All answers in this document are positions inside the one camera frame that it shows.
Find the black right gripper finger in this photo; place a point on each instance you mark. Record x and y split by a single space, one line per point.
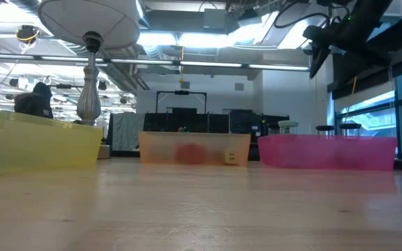
318 57

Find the black hourglass white sand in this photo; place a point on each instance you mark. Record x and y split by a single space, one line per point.
325 127

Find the black capped hourglass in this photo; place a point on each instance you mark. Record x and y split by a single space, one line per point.
273 129

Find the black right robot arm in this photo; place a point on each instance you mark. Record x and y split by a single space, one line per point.
372 14

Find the pink-red translucent plastic bin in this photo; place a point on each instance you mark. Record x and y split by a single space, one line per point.
326 153

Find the grey ceiling box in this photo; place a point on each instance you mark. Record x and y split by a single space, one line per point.
214 19

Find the black equipment cabinet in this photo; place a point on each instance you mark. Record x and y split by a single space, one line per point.
187 122

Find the orange translucent plastic bin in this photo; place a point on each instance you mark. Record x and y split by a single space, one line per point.
152 146

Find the grey cloth cover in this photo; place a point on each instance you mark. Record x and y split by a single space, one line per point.
127 129

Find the person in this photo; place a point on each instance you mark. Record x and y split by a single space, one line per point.
35 102

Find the yellow translucent plastic bin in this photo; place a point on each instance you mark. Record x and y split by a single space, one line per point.
30 146

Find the silver ceiling duct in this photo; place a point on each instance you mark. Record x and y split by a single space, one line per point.
284 35

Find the black gantry frame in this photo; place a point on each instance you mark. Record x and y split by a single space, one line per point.
181 92

